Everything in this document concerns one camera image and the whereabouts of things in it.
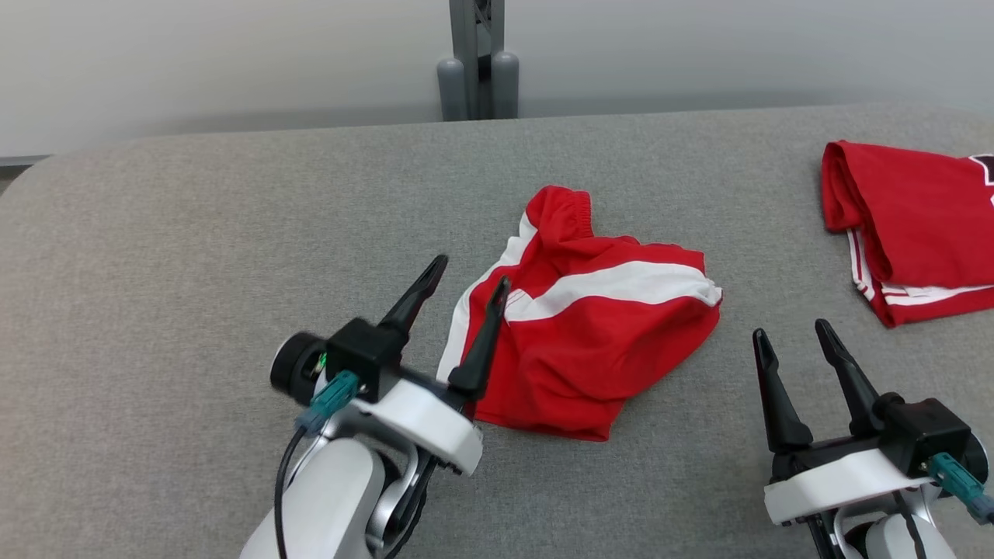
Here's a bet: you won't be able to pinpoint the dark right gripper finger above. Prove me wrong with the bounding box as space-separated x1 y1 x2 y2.
752 328 812 455
815 318 882 436

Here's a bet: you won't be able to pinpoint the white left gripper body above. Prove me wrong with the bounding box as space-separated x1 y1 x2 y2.
342 371 484 476

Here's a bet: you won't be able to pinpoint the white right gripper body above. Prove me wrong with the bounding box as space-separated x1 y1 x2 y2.
763 433 933 526

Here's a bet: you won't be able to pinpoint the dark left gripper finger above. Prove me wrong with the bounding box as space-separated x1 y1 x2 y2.
378 255 450 342
448 276 512 401

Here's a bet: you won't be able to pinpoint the red white striped shorts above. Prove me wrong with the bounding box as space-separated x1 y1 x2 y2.
435 185 723 442

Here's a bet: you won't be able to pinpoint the red white sleeved shirt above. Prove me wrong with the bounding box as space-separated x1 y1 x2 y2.
821 140 994 328

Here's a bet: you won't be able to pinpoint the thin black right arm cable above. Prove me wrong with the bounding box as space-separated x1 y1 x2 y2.
893 491 929 559

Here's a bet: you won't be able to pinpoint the teal left cable connector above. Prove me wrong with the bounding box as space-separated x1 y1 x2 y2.
295 370 360 432

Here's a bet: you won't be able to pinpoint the teal cable connector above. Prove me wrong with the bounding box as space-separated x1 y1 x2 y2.
928 453 994 525
295 370 360 432

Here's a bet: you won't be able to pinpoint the teal right cable connector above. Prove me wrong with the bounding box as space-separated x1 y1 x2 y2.
928 453 994 525

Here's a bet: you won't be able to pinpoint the grey metal post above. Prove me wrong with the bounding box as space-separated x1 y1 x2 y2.
436 0 520 121

